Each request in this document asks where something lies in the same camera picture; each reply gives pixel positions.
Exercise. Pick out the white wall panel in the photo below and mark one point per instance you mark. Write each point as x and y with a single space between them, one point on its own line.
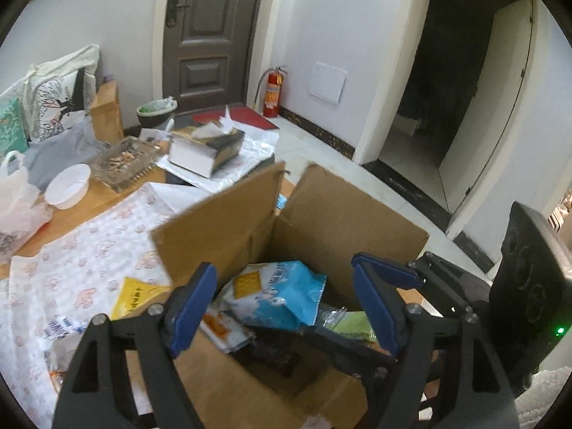
327 83

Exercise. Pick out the green rimmed trash bin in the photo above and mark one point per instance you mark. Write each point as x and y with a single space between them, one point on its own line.
156 112

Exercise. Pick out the white black-tree cushion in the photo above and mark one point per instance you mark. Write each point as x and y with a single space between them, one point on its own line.
60 105

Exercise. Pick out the red fire extinguisher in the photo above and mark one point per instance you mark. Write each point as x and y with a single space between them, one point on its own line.
268 91

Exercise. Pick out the blue brown chocolate bar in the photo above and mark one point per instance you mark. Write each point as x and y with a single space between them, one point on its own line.
272 357

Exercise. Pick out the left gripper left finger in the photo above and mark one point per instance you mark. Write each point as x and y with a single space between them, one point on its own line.
97 390

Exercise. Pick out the glass ashtray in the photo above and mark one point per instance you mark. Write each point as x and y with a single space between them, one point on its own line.
125 162

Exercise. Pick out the yellow snack packet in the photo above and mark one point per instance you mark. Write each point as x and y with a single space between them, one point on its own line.
135 293

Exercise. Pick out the white blue packet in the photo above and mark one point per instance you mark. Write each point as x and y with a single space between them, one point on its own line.
61 326

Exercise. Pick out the pink patterned tablecloth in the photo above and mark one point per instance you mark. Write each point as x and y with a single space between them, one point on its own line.
78 276

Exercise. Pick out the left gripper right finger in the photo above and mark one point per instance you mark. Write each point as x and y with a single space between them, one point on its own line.
446 374

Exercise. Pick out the dark brown door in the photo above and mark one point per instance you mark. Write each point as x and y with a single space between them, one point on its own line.
207 51

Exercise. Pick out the white printed plastic bag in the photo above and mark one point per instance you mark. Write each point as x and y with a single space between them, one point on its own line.
22 215

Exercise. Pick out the blue biscuit packet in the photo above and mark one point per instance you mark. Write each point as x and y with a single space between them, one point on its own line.
282 295

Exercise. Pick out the orange sausage snack packet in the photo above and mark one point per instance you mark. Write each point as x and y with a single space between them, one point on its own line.
57 378

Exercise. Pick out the green candy stick pack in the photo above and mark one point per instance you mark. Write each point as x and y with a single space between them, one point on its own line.
352 325

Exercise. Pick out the tissue box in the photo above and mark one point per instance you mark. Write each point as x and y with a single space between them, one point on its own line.
203 149

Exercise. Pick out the red door mat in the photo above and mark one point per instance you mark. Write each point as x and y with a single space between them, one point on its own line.
239 113

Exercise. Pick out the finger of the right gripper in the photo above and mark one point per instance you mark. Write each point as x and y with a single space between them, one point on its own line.
349 356
391 272

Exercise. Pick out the grey sofa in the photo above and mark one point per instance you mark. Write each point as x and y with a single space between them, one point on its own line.
78 145

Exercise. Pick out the white plastic bowl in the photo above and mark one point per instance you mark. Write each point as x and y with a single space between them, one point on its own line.
69 187

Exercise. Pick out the silver orange snack pouch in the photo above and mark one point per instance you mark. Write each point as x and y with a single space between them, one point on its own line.
224 331

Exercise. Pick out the teal tree cushion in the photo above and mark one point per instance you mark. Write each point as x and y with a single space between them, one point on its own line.
12 131

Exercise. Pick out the brown cardboard box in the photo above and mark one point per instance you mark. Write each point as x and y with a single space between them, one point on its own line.
325 222

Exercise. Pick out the small cardboard box by sofa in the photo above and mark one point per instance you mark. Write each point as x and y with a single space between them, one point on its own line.
105 114

